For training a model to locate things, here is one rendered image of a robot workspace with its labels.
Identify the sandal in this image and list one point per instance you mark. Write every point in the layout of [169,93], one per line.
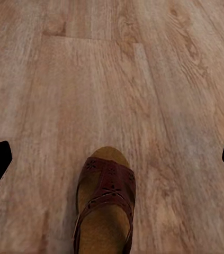
[105,203]

